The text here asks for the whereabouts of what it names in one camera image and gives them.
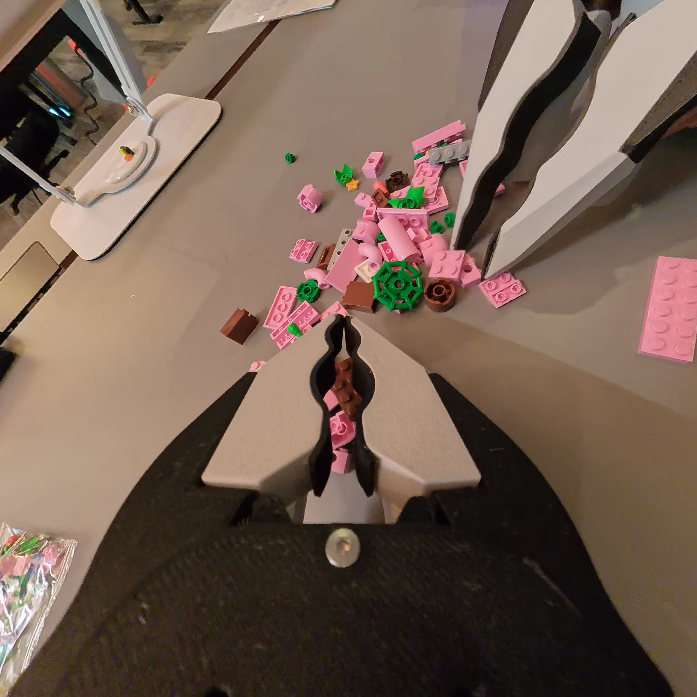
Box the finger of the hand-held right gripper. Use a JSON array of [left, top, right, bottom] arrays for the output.
[[482, 0, 697, 281], [451, 0, 602, 252]]

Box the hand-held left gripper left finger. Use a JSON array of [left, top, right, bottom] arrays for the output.
[[201, 315, 349, 498]]

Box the long pink plate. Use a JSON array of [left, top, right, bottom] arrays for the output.
[[637, 256, 697, 364]]

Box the black office chair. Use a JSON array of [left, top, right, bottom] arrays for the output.
[[0, 90, 69, 216]]

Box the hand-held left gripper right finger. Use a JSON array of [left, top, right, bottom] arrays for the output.
[[347, 315, 484, 507]]

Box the small clear plastic bag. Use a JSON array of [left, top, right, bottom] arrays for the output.
[[0, 523, 77, 676]]

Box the green web piece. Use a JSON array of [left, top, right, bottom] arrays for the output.
[[372, 260, 425, 313]]

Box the pile of pink toy bricks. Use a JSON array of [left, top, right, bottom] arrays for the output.
[[249, 121, 528, 474]]

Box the brown round brick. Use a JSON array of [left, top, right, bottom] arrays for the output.
[[424, 279, 456, 312]]

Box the white book stand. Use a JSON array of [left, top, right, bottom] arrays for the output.
[[0, 0, 223, 261]]

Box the printed paper sheet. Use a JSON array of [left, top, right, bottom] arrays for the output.
[[207, 0, 338, 34]]

